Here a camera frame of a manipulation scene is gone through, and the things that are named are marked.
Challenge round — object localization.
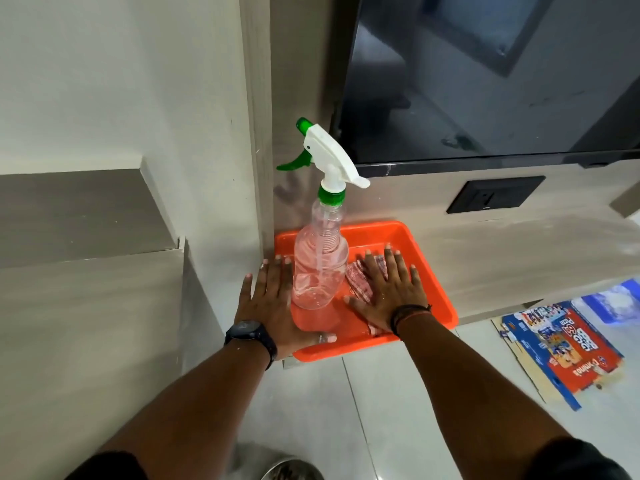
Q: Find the black sleeve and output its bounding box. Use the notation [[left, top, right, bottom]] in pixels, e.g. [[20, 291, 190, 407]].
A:
[[64, 450, 149, 480], [529, 437, 634, 480]]

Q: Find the black left sleeve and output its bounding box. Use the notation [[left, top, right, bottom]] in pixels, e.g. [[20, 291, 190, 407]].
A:
[[64, 450, 149, 480]]

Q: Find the clear spray bottle green trigger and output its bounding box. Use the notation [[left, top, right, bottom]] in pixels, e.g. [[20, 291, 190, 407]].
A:
[[276, 117, 371, 311]]

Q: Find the black wristwatch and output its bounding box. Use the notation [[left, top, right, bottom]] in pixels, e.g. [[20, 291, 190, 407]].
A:
[[223, 320, 279, 371]]

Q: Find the steel bowl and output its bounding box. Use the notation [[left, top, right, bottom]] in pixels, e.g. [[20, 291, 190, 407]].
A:
[[259, 457, 327, 480]]

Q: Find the blue plastic bag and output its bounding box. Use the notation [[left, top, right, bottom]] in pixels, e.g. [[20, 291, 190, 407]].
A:
[[572, 278, 640, 326]]

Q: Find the person's left forearm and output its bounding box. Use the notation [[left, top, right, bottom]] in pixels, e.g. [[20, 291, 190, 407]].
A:
[[87, 335, 273, 480]]

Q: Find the black television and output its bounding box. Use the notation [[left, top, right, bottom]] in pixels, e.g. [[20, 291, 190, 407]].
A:
[[335, 0, 640, 178]]

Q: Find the black right sleeve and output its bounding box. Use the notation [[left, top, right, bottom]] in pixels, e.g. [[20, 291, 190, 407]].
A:
[[529, 437, 634, 480]]

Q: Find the person's right forearm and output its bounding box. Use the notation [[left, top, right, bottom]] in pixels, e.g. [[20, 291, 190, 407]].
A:
[[397, 310, 593, 480]]

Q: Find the person's left hand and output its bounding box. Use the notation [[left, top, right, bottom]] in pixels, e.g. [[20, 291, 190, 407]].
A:
[[234, 256, 338, 361]]

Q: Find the orange plastic tray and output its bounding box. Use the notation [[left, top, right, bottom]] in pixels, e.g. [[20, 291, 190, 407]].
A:
[[274, 221, 460, 363]]

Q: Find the person's right hand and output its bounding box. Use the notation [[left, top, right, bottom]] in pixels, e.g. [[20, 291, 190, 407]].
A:
[[343, 243, 432, 336]]

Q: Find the red checked cloth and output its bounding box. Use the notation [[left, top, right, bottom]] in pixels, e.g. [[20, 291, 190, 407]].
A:
[[345, 255, 397, 338]]

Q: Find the black thread wristband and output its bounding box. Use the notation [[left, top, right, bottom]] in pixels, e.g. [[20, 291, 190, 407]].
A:
[[389, 304, 433, 338]]

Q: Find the flattened printed cardboard box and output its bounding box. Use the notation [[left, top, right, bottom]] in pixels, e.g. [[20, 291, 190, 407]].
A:
[[491, 300, 626, 412]]

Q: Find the black wall socket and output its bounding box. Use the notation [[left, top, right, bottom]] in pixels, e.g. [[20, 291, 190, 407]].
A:
[[446, 175, 547, 215]]

